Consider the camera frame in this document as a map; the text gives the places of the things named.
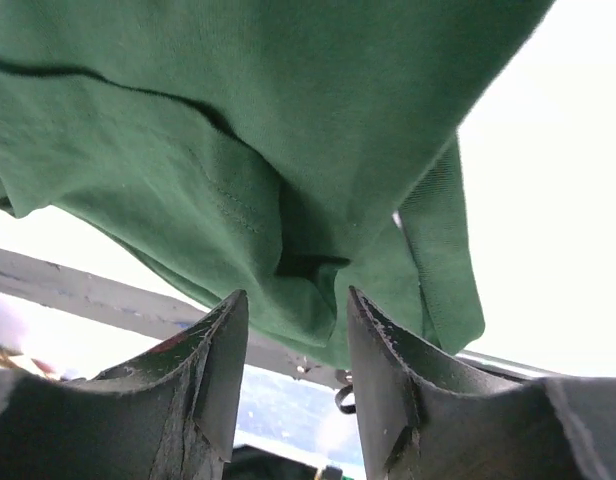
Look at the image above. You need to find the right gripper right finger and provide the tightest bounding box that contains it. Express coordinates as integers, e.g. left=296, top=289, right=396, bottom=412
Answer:
left=347, top=289, right=616, bottom=479

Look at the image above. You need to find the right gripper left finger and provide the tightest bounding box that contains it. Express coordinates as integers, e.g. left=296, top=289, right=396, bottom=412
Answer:
left=0, top=290, right=249, bottom=479

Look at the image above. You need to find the white and green t shirt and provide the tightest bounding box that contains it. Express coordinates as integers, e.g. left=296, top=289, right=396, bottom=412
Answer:
left=0, top=1, right=550, bottom=369

